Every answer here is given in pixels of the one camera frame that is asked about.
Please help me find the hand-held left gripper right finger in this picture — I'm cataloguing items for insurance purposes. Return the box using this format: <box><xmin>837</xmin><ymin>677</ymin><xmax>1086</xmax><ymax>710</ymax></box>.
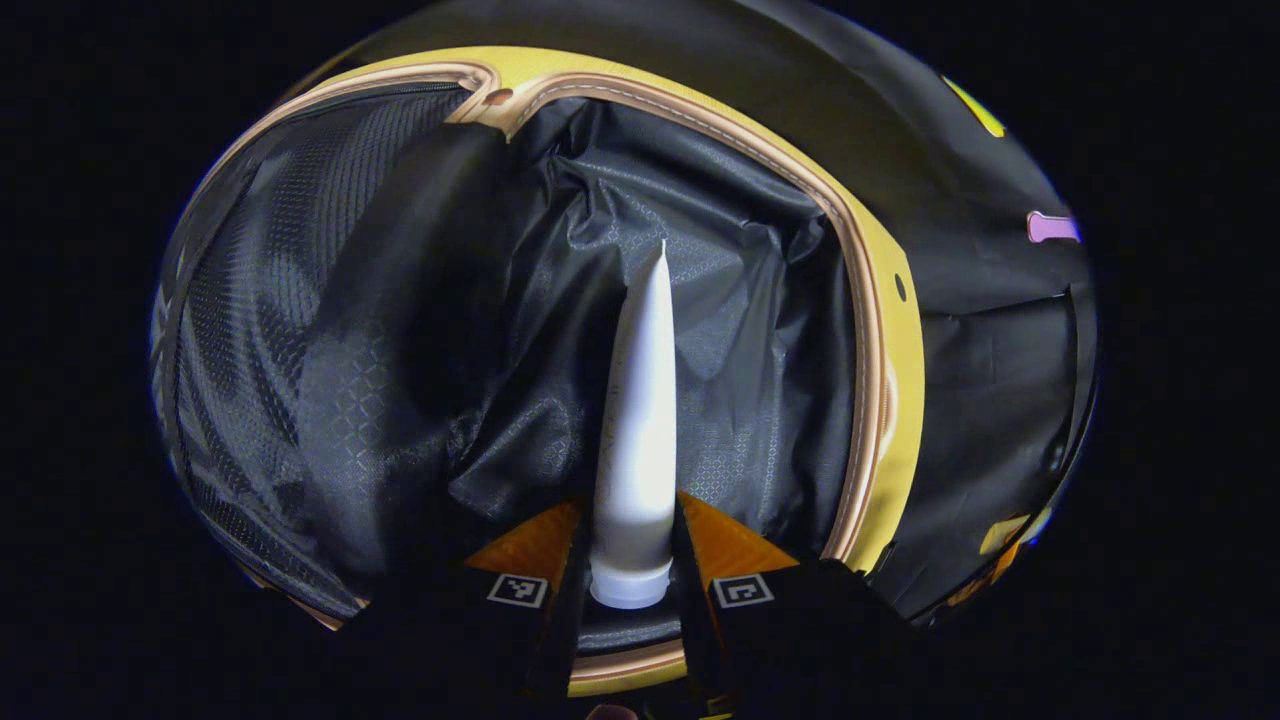
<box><xmin>672</xmin><ymin>489</ymin><xmax>919</xmax><ymax>703</ymax></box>

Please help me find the black backdrop cloth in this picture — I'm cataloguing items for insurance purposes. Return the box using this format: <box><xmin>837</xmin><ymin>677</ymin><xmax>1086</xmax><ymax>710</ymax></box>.
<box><xmin>350</xmin><ymin>0</ymin><xmax>1098</xmax><ymax>623</ymax></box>

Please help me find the white cream tube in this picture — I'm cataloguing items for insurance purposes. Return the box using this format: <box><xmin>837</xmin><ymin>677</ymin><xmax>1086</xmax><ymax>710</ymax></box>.
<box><xmin>589</xmin><ymin>238</ymin><xmax>680</xmax><ymax>610</ymax></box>

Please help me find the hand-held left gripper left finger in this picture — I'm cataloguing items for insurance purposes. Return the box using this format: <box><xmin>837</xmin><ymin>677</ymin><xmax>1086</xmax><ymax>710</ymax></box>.
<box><xmin>335</xmin><ymin>498</ymin><xmax>593</xmax><ymax>703</ymax></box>

